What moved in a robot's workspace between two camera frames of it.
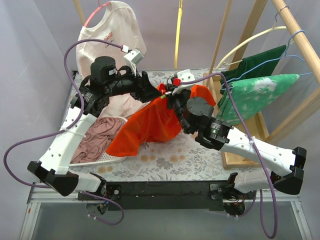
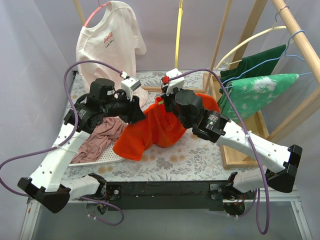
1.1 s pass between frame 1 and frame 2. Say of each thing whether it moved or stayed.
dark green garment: stayed
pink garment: stayed
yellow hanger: stayed
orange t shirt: moved
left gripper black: moved
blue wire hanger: stayed
